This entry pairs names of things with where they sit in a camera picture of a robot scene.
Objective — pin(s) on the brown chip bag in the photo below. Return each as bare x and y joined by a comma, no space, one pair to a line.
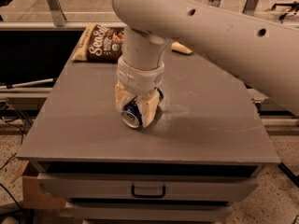
99,43

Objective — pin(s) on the grey pole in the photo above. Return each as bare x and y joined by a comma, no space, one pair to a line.
27,84

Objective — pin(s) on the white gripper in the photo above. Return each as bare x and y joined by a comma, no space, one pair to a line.
140,79

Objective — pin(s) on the yellow sponge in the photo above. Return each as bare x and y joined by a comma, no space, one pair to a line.
177,47

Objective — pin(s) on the blue pepsi can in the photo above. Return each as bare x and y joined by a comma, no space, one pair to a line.
131,115

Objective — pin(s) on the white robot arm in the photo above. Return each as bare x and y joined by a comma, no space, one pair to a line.
263,54

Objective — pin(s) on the cardboard box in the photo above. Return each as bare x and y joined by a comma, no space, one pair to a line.
33,195

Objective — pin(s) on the grey drawer cabinet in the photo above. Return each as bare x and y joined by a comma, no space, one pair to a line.
206,145

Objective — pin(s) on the black drawer handle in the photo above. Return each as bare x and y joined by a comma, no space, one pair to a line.
148,192

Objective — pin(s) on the metal railing frame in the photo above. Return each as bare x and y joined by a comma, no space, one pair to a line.
78,13

